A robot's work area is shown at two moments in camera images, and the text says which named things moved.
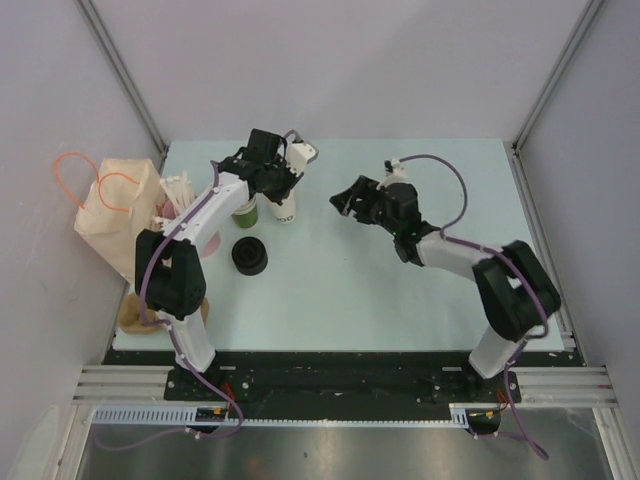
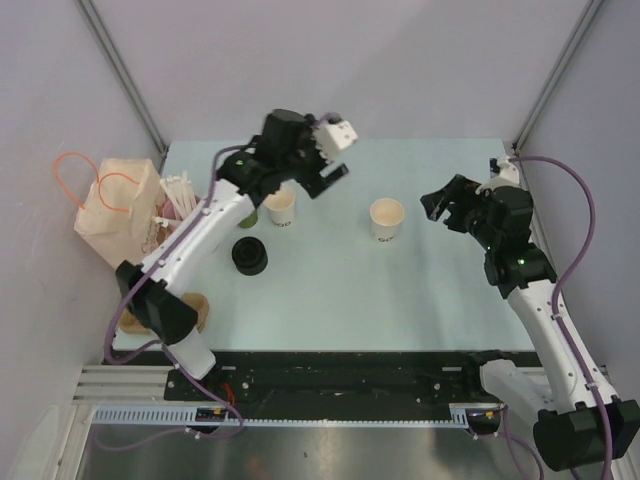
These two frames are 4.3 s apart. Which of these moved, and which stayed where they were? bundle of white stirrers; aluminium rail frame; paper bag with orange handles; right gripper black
Moved: right gripper black
Stayed: bundle of white stirrers; aluminium rail frame; paper bag with orange handles
